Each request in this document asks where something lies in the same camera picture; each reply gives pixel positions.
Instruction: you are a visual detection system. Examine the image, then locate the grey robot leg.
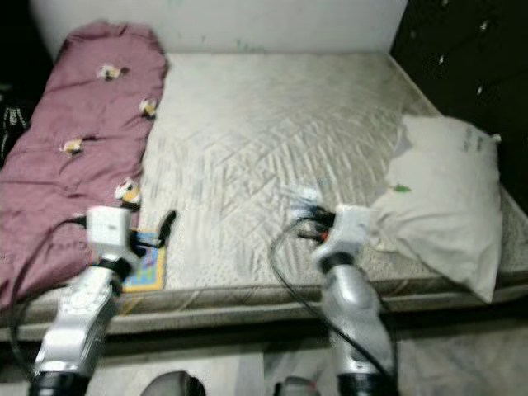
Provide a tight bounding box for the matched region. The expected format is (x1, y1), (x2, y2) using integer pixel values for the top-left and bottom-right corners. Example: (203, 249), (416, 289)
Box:
(148, 371), (207, 396)
(276, 376), (323, 396)

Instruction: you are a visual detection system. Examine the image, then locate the grey left robot leg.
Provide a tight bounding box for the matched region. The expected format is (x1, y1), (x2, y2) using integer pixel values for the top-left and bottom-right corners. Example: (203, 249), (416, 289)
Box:
(148, 371), (207, 396)

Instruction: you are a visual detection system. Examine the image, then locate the grey white quilted mattress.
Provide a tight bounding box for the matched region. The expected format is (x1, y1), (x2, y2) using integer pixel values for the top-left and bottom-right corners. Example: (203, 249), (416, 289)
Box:
(0, 52), (528, 339)

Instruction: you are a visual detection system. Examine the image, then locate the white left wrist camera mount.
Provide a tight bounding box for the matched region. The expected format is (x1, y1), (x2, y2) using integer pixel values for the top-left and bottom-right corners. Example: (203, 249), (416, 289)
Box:
(87, 205), (137, 263)

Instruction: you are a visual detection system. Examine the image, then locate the dark tufted headboard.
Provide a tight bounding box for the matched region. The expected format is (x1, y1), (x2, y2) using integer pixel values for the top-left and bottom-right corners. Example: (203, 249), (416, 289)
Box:
(389, 0), (528, 215)

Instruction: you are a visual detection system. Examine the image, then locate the grey right robot leg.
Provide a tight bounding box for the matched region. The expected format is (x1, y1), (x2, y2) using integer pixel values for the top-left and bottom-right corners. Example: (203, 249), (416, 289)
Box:
(276, 376), (323, 396)

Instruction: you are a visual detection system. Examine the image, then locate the colourful yellow edged book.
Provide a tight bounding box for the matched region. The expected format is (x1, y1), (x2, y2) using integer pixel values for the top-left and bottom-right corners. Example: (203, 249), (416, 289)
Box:
(124, 231), (166, 294)

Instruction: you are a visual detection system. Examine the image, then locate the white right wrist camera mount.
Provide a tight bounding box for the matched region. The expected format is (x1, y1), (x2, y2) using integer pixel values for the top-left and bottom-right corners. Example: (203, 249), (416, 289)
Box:
(330, 204), (372, 252)

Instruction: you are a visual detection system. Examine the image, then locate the beige pillow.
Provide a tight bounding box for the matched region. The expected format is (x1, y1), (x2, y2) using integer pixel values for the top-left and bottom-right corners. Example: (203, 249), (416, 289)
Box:
(370, 114), (504, 303)

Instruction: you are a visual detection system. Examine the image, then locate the clear plastic bag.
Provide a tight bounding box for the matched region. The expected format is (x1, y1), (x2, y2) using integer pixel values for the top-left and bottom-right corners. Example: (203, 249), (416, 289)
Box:
(282, 183), (327, 224)

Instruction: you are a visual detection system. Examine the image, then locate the mauve quilt with cartoon prints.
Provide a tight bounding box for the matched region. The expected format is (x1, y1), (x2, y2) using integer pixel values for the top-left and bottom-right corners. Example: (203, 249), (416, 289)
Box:
(0, 22), (170, 314)

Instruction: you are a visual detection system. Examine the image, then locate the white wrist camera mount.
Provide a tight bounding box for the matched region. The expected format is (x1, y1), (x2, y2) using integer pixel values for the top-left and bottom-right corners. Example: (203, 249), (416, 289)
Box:
(330, 204), (372, 252)
(87, 205), (137, 263)

